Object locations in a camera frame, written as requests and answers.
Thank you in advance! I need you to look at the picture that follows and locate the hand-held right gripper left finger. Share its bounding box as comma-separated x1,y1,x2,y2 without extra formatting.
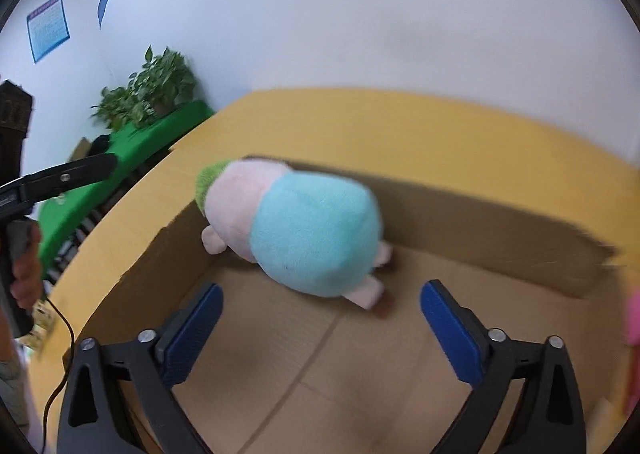
56,282,224,454

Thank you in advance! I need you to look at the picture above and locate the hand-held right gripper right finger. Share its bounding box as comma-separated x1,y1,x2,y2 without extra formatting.
420,279,587,454

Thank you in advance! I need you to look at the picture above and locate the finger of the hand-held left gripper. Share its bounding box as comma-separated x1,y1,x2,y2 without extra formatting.
0,155,119,209

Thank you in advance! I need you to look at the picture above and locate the brown cardboard box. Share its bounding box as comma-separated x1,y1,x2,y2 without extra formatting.
75,155,632,454

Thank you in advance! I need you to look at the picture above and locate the pastel plush toy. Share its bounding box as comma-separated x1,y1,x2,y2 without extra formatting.
195,158,392,311

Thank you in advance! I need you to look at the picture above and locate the person's left hand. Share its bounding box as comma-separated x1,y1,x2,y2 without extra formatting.
11,223,45,309

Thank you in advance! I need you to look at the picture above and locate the green cloth covered table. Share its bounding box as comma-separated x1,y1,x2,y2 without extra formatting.
37,100,216,279

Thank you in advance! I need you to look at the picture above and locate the small green potted plant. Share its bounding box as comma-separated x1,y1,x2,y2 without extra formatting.
90,86,138,133

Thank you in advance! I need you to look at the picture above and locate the pink object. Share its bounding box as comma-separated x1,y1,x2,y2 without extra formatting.
623,286,640,350

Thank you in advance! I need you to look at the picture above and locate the blue framed wall poster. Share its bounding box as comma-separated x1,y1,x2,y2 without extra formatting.
26,0,70,64

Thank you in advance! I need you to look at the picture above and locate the black cable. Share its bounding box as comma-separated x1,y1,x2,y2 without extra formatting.
42,298,77,454

